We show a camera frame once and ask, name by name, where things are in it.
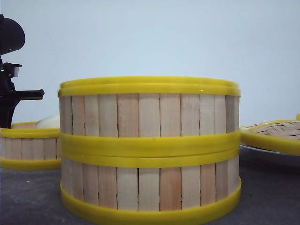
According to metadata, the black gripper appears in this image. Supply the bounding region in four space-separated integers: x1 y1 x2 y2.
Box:
0 14 45 128

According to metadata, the bamboo steamer basket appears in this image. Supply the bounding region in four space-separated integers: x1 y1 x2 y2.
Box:
0 121 61 170
60 147 241 225
58 76 240 164

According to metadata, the woven bamboo steamer lid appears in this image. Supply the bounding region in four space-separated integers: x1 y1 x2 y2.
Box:
240 114 300 156

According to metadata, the bun in left basket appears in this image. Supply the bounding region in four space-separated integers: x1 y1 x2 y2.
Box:
35 115 60 129

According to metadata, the white plate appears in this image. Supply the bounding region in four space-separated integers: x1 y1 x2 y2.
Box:
240 143 300 168

